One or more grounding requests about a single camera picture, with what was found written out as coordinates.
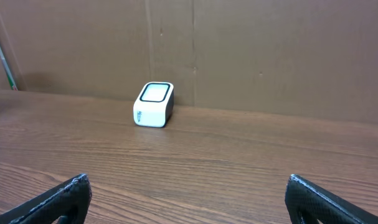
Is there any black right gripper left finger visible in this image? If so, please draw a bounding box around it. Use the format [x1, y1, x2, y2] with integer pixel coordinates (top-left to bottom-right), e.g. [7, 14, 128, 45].
[0, 174, 92, 224]

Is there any white green pole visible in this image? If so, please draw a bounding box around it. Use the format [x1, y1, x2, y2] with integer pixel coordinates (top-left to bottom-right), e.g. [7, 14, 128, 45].
[0, 44, 19, 91]

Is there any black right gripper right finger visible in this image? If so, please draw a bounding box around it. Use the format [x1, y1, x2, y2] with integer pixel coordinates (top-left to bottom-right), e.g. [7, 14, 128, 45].
[285, 174, 378, 224]

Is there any white barcode scanner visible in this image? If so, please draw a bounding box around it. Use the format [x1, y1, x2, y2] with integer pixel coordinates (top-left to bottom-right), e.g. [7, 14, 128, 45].
[133, 82, 174, 128]

